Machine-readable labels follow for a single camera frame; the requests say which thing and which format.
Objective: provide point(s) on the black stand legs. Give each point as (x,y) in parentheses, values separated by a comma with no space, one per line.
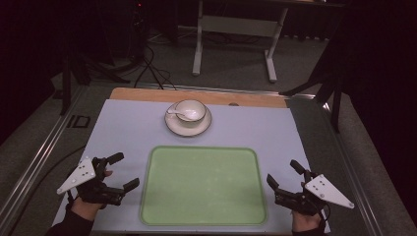
(70,78)
(329,85)

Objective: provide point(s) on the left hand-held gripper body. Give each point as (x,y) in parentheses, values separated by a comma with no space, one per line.
(82,175)

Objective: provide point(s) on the white saucer plate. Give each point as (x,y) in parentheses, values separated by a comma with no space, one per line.
(188,129)

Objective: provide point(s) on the person's right hand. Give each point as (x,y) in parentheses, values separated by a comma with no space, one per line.
(305,221)

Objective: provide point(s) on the green tray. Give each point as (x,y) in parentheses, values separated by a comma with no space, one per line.
(203,187)

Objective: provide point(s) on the white metal table frame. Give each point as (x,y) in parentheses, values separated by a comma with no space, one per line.
(239,26)

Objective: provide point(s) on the person's left hand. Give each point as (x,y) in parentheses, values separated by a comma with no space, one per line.
(86,208)

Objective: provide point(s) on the white bowl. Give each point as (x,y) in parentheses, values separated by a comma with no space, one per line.
(190,110)

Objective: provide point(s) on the dark device with red light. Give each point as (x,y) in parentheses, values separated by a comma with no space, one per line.
(139,26)

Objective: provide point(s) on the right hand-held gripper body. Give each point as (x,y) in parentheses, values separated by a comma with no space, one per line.
(323,193)

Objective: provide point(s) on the white spoon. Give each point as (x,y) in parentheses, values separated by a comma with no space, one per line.
(183,113)

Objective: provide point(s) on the light blue table mat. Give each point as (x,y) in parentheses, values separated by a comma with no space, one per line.
(131,131)

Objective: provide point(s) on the aluminium rail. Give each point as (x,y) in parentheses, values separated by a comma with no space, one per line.
(229,90)
(36,157)
(355,170)

